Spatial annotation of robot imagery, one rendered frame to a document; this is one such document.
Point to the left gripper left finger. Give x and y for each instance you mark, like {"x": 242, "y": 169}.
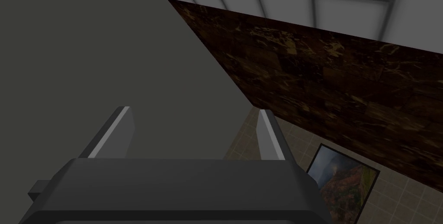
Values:
{"x": 116, "y": 137}

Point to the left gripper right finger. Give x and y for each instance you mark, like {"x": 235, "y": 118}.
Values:
{"x": 271, "y": 141}

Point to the framed landscape picture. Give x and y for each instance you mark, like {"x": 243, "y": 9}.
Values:
{"x": 344, "y": 186}

